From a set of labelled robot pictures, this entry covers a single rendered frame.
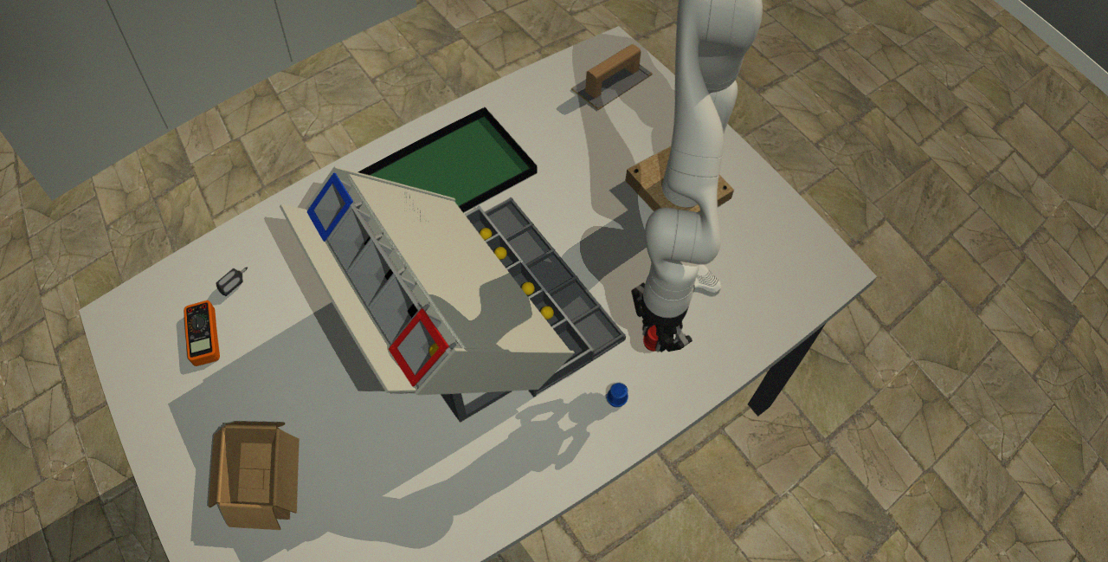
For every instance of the red rectangular frame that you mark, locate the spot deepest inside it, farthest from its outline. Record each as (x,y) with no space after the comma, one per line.
(439,340)

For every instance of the red plug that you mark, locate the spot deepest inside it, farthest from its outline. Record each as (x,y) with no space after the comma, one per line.
(650,340)

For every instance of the blue square band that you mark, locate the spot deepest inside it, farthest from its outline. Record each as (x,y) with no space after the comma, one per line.
(346,197)

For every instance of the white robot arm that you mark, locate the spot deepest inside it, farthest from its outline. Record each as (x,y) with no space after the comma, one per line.
(700,116)

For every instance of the orange digital multimeter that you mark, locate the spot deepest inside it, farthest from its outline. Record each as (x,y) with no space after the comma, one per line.
(201,333)

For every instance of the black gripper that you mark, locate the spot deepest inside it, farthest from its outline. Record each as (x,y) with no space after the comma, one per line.
(668,326)

